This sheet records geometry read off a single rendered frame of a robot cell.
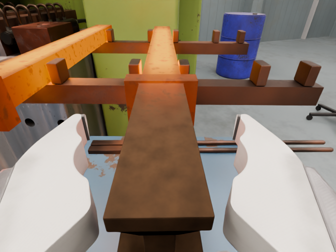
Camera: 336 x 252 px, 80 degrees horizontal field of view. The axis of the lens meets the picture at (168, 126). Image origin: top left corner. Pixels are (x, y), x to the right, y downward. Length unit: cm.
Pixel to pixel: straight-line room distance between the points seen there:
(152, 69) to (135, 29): 47
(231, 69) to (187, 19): 223
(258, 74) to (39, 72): 20
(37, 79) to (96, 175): 29
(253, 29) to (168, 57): 297
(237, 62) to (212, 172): 281
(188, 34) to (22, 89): 94
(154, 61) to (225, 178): 32
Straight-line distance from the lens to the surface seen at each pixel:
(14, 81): 19
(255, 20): 315
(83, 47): 31
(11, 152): 74
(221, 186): 44
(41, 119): 60
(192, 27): 107
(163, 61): 19
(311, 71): 23
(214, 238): 37
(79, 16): 106
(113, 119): 76
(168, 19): 62
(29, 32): 59
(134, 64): 19
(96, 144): 53
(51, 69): 22
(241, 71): 326
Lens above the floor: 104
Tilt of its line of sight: 33 degrees down
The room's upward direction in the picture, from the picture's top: 1 degrees clockwise
